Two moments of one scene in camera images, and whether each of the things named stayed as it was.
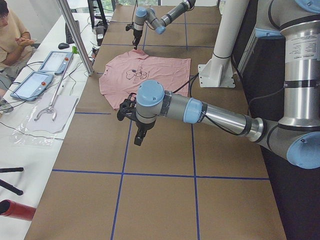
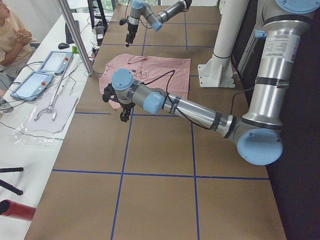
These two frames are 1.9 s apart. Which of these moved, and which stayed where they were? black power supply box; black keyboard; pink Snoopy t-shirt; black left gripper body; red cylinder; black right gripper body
Moved: black left gripper body; black right gripper body
Stayed: black keyboard; black power supply box; red cylinder; pink Snoopy t-shirt
